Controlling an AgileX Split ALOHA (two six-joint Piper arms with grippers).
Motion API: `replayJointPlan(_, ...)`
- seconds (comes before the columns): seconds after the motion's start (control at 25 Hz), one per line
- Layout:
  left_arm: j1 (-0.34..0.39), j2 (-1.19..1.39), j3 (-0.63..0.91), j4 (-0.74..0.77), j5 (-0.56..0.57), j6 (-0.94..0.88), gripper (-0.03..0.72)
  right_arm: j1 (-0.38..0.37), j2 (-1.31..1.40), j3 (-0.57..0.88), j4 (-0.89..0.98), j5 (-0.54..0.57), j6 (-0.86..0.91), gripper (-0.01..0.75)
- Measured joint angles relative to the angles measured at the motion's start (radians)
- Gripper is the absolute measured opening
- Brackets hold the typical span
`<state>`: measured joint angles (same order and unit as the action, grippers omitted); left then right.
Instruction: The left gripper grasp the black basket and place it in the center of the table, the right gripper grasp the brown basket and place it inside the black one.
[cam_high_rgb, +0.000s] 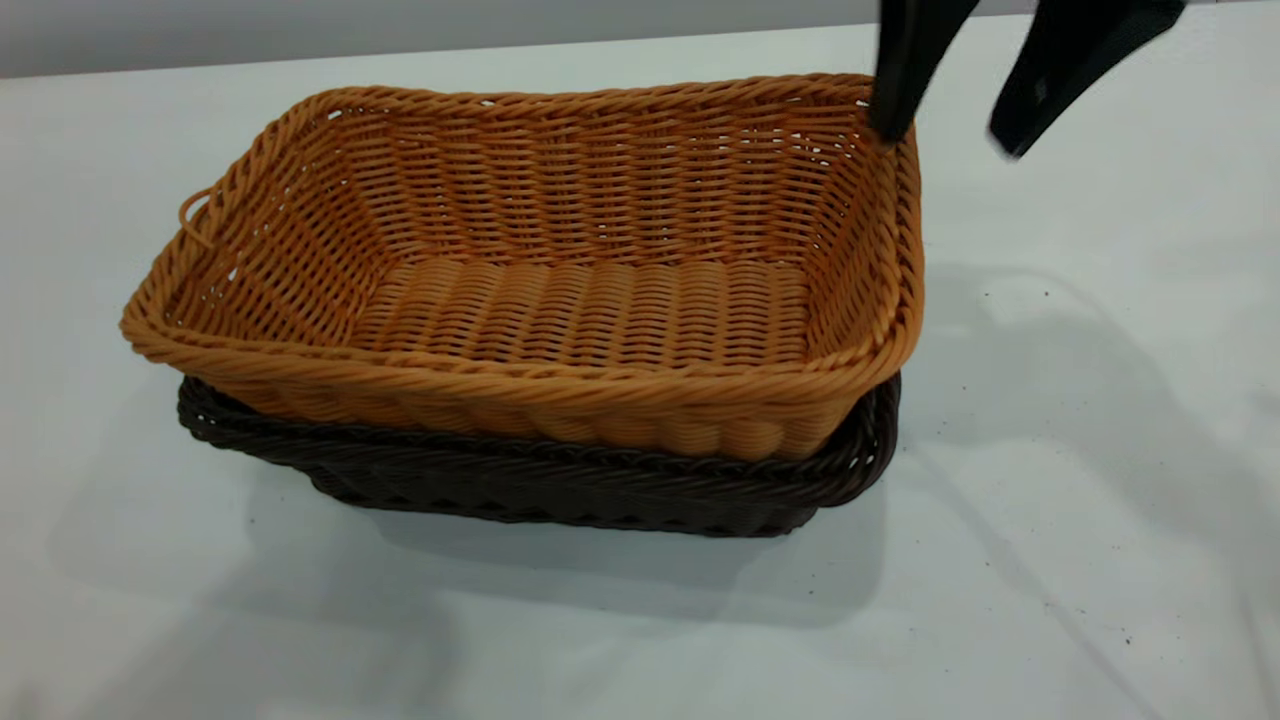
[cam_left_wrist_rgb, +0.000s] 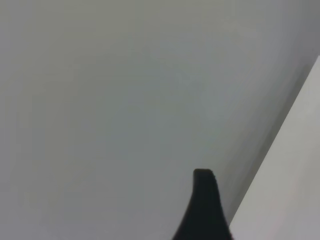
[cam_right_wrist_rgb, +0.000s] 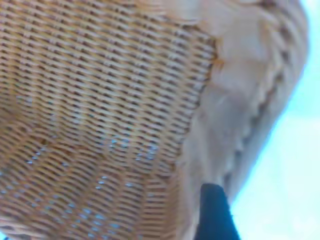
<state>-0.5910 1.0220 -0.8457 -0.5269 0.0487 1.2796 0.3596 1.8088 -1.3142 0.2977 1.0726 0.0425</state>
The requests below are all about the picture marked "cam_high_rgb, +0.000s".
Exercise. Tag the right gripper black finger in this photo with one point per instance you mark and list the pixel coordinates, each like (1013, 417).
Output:
(910, 60)
(1070, 60)

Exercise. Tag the orange wicker basket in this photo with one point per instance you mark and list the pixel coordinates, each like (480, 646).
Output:
(600, 310)

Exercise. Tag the black wicker basket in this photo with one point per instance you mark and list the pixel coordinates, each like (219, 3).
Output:
(560, 490)

